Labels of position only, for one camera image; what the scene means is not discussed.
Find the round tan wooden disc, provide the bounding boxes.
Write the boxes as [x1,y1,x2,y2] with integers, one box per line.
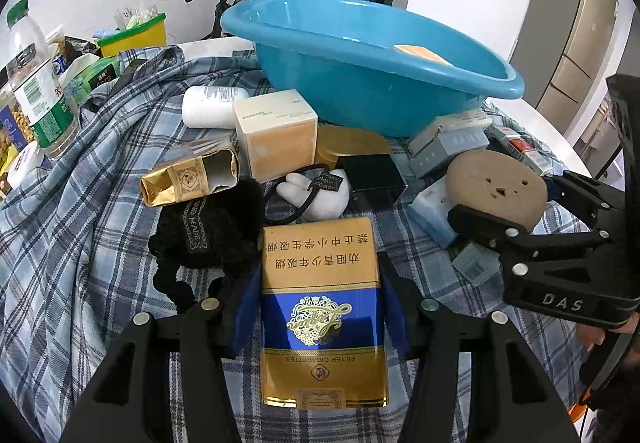
[445,149,548,232]

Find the pale blue-green text box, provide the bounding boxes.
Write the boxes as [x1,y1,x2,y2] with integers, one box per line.
[409,176,458,249]

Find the grey-blue rectangular box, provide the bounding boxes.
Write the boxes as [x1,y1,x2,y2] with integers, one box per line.
[409,128,489,177]

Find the blue gold cigarette carton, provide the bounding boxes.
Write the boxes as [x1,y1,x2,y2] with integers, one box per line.
[260,216,388,411]

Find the gold foil box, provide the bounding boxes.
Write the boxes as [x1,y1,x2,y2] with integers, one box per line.
[140,147,239,208]

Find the white paper napkin pack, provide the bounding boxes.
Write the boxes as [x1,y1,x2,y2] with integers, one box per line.
[408,108,492,157]

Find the person right hand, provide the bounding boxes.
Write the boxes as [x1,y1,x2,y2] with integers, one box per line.
[576,317,637,351]

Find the red white cigarette pack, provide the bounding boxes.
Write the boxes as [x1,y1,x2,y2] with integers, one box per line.
[486,124,553,176]

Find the small black cube box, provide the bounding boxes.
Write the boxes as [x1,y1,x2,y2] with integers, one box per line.
[336,154,407,212]

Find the black velvet pouch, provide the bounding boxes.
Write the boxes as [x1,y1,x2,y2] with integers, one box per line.
[149,180,264,314]

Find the white rabbit figurine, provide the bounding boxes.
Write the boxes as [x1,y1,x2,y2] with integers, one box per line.
[276,169,350,222]

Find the gold grey refrigerator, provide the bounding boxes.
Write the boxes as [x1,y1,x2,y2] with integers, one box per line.
[511,0,618,134]

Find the blue plastic basin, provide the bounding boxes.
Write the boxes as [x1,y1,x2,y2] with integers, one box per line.
[221,0,525,136]

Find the beige cream cube box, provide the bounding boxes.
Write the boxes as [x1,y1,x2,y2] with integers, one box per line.
[233,90,318,183]

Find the white jar with lid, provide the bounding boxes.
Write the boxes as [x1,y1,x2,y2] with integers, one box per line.
[6,140,47,189]

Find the white cylindrical tube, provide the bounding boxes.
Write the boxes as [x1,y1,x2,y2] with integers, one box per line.
[181,85,250,130]

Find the snack bag pile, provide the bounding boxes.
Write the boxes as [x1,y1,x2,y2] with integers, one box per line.
[0,21,101,199]

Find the clear water bottle green cap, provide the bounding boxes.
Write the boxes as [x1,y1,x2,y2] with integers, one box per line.
[6,0,79,160]

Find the green tissue pack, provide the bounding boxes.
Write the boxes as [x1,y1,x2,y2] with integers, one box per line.
[63,56,120,105]

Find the yellow bin green rim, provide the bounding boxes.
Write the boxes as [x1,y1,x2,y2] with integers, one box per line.
[98,13,167,57]

